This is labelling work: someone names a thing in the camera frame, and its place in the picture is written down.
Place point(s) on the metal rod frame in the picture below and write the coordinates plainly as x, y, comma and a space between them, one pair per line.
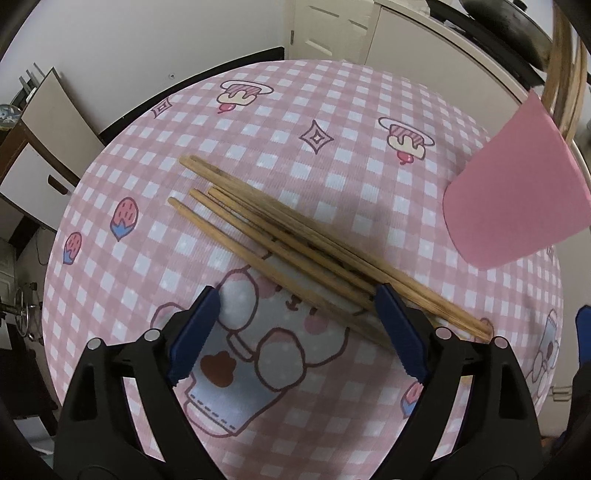
23, 309

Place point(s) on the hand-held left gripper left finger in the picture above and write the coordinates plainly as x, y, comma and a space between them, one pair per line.
194, 337

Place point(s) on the cream panel door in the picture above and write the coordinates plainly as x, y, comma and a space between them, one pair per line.
332, 23

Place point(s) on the white board brown edge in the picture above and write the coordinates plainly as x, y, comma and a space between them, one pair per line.
55, 120

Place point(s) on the black wok with lid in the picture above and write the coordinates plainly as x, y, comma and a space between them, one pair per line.
512, 25

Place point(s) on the bunch of wooden chopsticks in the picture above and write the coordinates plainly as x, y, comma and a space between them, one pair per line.
277, 230

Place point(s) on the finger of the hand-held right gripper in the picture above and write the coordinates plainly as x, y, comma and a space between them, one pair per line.
584, 332

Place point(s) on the black induction cooker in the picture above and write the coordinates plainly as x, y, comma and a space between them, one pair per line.
461, 27

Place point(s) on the pink checked cartoon tablecloth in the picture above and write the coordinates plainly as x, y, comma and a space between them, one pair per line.
231, 115

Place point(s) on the long wooden chopstick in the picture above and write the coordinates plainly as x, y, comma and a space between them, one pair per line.
574, 87
555, 55

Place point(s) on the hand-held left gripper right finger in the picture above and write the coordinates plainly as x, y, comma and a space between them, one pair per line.
401, 337

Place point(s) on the pink cylindrical cup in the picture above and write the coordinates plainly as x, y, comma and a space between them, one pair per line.
517, 194

